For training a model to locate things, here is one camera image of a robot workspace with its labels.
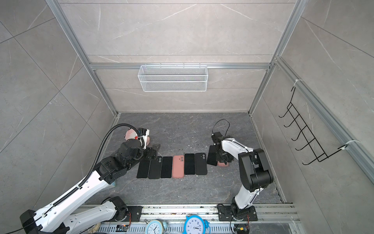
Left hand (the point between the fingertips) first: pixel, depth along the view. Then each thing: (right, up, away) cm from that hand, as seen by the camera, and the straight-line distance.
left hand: (155, 142), depth 72 cm
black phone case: (+25, -16, +21) cm, 36 cm away
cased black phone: (+18, -16, +18) cm, 30 cm away
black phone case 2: (-4, -18, +16) cm, 25 cm away
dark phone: (+33, -14, +25) cm, 44 cm away
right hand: (+42, -14, +19) cm, 48 cm away
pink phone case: (+38, -16, +17) cm, 45 cm away
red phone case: (+10, -18, +18) cm, 28 cm away
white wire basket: (+6, +42, +28) cm, 51 cm away
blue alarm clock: (+20, -39, -4) cm, 44 cm away
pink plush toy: (-22, +3, +24) cm, 33 cm away
